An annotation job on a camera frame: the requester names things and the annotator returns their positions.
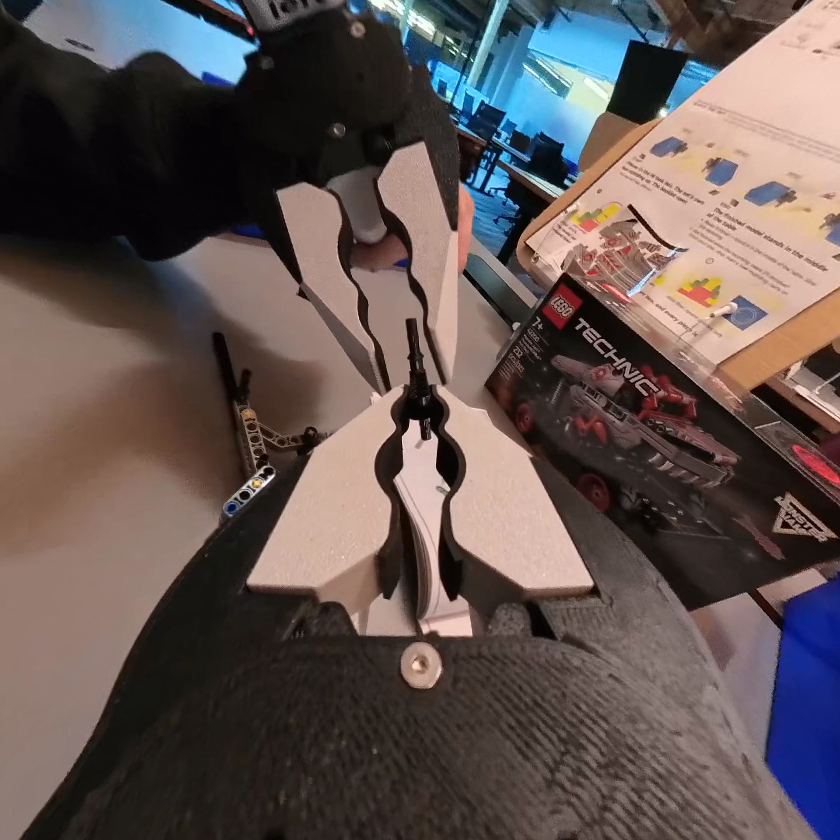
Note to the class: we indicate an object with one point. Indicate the black office chair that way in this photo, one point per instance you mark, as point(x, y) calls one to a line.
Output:
point(548, 157)

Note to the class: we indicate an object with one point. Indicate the wooden board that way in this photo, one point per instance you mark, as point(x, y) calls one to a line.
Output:
point(787, 351)

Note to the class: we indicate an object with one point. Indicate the white push pin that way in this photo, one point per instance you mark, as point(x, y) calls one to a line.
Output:
point(722, 310)

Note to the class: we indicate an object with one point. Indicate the printed instruction sheet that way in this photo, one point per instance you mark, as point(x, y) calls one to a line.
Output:
point(754, 164)

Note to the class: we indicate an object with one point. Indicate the blue container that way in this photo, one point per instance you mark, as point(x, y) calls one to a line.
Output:
point(807, 709)

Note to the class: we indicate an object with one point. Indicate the black toy connector pin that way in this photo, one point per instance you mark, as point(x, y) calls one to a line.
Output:
point(415, 367)

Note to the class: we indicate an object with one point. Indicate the dark background table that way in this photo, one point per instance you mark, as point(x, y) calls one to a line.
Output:
point(525, 184)

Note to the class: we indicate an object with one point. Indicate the person's left hand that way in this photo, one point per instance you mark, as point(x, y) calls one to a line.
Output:
point(384, 254)

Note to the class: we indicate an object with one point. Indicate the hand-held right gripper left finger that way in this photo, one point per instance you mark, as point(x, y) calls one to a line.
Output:
point(315, 518)

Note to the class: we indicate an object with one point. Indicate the black monitor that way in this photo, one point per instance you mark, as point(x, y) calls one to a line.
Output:
point(646, 79)

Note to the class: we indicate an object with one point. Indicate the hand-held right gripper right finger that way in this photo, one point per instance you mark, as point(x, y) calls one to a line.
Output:
point(518, 525)

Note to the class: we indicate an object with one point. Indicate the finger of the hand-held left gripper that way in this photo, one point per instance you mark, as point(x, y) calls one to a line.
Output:
point(318, 262)
point(426, 229)

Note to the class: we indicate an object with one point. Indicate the grey black toy brick assembly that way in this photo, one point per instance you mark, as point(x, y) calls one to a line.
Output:
point(253, 433)

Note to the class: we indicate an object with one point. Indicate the black toy set box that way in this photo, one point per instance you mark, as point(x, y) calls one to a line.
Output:
point(656, 426)

